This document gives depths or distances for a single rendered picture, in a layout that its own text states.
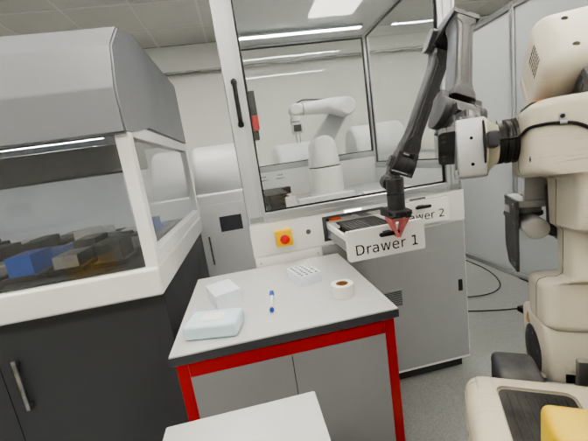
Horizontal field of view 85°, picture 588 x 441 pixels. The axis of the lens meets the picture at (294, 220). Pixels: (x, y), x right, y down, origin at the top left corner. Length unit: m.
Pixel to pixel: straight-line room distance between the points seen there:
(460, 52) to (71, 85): 1.12
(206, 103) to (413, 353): 3.84
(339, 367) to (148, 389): 0.81
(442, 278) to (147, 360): 1.36
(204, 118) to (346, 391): 4.05
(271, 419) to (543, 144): 0.65
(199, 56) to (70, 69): 3.58
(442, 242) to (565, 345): 0.97
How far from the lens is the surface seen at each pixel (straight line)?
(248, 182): 1.39
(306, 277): 1.15
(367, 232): 1.15
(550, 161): 0.67
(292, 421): 0.66
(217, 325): 0.93
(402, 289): 1.68
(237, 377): 0.97
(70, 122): 1.25
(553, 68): 0.74
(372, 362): 1.03
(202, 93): 4.69
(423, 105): 1.12
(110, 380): 1.53
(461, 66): 0.97
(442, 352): 1.95
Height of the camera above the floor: 1.20
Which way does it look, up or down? 11 degrees down
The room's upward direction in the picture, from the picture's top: 8 degrees counter-clockwise
